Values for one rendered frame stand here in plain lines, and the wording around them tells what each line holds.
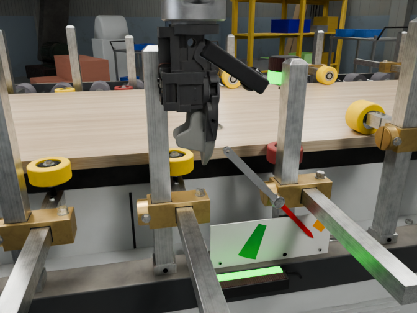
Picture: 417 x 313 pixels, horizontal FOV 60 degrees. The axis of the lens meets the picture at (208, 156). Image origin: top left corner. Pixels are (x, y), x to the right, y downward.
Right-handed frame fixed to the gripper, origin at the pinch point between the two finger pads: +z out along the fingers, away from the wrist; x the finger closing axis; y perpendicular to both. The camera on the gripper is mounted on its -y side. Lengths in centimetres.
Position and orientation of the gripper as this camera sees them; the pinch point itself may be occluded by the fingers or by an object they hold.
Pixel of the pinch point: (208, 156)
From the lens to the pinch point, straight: 58.0
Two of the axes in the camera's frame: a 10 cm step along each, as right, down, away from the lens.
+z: 0.0, 9.4, 3.5
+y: -9.8, 0.7, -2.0
